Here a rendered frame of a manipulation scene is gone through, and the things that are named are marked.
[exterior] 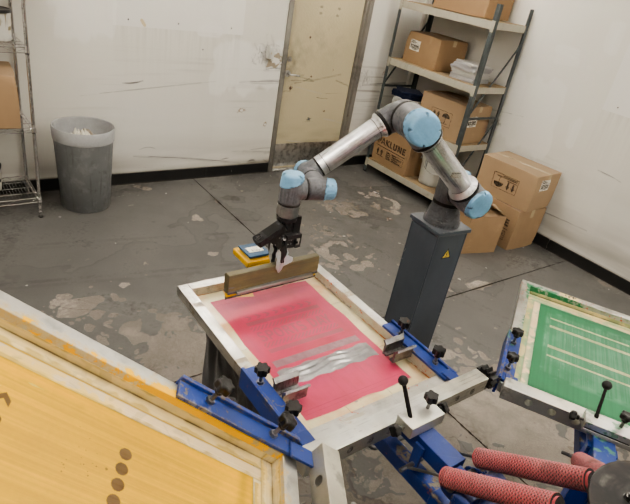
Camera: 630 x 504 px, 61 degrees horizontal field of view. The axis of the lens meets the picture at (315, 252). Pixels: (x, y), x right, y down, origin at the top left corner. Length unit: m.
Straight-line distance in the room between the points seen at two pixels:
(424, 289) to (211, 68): 3.43
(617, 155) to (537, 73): 1.07
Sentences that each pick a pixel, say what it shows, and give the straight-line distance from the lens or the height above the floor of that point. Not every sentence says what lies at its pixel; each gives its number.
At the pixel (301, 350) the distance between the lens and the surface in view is 1.78.
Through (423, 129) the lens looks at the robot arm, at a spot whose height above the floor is 1.64.
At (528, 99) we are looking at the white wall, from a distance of 5.67.
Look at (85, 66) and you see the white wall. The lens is 4.83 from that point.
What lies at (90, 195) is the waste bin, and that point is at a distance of 4.60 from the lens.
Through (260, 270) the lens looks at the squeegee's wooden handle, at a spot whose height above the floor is 1.10.
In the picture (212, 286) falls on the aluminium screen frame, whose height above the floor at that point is 0.98.
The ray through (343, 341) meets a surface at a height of 0.96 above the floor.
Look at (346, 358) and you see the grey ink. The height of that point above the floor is 0.96.
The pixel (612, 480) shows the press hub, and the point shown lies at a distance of 1.23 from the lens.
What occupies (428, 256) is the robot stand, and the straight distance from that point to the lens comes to 2.27.
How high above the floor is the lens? 2.06
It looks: 28 degrees down
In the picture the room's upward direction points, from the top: 11 degrees clockwise
